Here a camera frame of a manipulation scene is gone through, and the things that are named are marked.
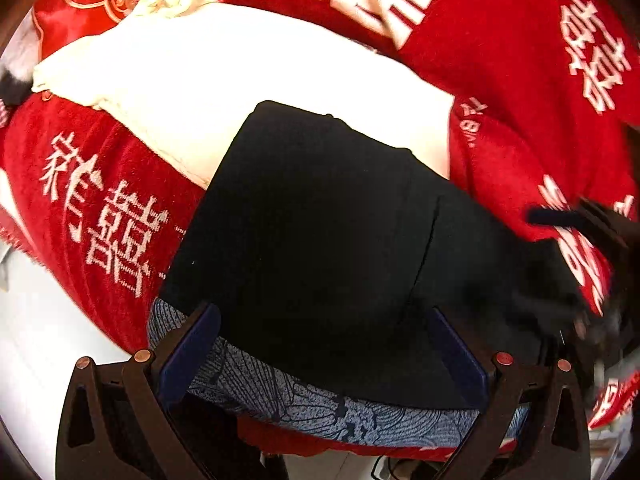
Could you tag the black and white cloth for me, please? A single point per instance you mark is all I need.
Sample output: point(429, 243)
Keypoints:
point(17, 75)

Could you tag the red embroidered pillow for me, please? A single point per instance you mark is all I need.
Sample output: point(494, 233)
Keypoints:
point(90, 5)

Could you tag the blue patterned cloth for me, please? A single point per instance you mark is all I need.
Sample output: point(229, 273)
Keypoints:
point(320, 410)

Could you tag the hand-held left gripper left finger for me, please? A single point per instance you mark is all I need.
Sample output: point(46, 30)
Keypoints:
point(192, 347)

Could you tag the red printed blanket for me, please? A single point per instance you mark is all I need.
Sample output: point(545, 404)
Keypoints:
point(500, 60)

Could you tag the black pants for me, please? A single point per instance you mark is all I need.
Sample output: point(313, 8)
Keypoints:
point(325, 260)

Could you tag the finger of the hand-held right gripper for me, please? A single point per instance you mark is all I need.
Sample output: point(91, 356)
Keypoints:
point(560, 217)
point(597, 340)

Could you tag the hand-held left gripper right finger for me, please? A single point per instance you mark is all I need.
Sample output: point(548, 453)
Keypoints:
point(457, 357)

